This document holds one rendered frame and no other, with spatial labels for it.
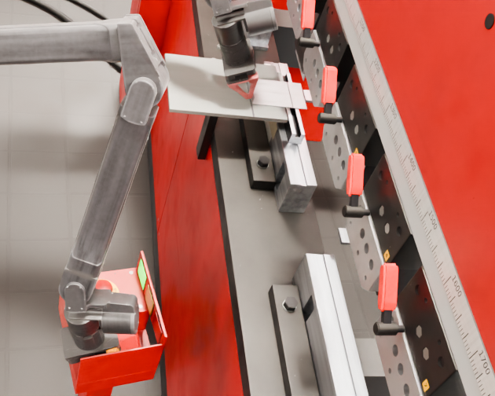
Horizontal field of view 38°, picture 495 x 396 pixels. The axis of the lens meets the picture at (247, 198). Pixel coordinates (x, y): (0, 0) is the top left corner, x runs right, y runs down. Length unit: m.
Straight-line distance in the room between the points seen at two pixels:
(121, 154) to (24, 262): 1.35
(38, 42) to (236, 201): 0.62
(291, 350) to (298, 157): 0.44
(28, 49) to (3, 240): 1.44
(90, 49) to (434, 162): 0.52
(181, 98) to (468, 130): 0.80
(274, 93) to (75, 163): 1.25
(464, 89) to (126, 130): 0.51
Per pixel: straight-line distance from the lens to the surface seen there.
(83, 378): 1.45
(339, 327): 1.33
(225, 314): 1.49
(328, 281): 1.38
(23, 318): 2.34
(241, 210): 1.54
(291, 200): 1.54
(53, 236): 2.51
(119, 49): 1.08
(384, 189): 1.07
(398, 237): 1.03
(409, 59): 1.05
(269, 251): 1.50
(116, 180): 1.16
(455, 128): 0.92
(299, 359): 1.35
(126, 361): 1.42
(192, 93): 1.57
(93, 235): 1.21
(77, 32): 1.10
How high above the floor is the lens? 2.03
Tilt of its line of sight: 48 degrees down
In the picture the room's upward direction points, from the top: 22 degrees clockwise
